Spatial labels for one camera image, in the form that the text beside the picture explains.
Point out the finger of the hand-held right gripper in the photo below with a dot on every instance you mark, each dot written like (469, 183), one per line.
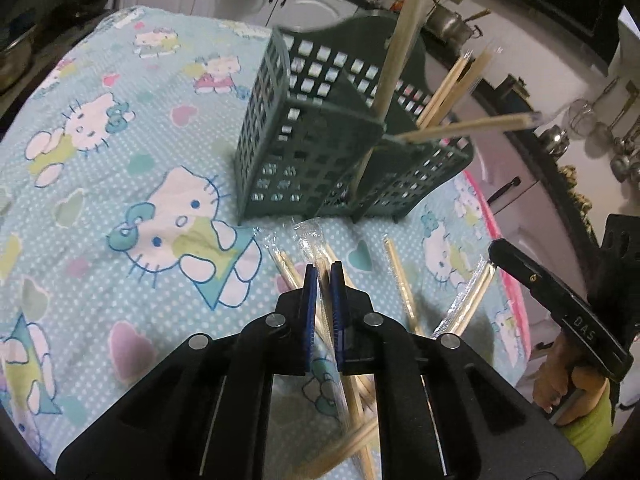
(530, 280)

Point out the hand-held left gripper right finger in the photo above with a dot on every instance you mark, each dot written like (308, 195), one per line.
(337, 310)

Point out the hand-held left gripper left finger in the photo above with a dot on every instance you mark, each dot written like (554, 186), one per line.
(311, 310)

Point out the plastic-wrapped chopstick pair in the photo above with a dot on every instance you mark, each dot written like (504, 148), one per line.
(465, 127)
(315, 247)
(450, 82)
(475, 75)
(400, 45)

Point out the bunch of wooden chopsticks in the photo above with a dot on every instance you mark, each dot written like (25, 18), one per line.
(400, 285)

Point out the green lattice utensil holder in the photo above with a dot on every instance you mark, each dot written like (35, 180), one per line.
(350, 105)

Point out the person's right forearm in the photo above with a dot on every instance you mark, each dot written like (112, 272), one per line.
(595, 427)

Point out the person's right hand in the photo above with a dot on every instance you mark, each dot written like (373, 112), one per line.
(557, 385)

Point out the ginger roots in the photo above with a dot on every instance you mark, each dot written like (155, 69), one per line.
(570, 175)

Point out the hanging steel ladle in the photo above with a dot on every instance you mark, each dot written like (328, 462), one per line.
(622, 160)

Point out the steel kettle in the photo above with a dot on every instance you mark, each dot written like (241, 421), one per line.
(552, 139)

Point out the steel mesh skimmer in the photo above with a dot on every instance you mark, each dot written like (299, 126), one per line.
(582, 115)

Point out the cartoon cat printed blanket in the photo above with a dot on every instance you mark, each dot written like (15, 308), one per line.
(100, 210)

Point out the steel stockpot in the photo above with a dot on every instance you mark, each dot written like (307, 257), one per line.
(445, 22)

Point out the black range hood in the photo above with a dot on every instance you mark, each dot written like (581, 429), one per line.
(550, 0)

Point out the steel pot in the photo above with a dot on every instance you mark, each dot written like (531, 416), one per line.
(15, 55)

